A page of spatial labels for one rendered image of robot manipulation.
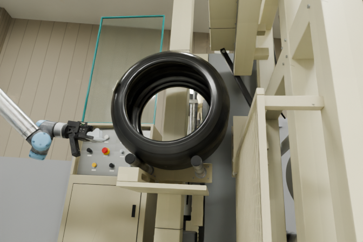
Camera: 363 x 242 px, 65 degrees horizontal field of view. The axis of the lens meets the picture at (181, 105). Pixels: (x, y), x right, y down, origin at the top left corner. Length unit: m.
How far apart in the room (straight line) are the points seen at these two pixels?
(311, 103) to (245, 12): 0.72
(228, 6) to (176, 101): 0.60
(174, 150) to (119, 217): 0.88
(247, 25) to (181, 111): 0.60
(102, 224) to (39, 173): 2.64
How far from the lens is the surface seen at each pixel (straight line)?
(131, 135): 1.24
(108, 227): 1.98
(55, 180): 4.43
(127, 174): 1.22
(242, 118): 1.54
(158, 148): 1.20
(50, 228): 4.40
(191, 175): 1.52
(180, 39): 1.86
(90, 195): 2.03
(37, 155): 1.49
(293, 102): 0.74
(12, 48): 5.48
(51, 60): 5.11
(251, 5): 1.36
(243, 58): 1.54
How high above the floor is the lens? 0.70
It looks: 21 degrees up
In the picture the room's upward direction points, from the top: 3 degrees clockwise
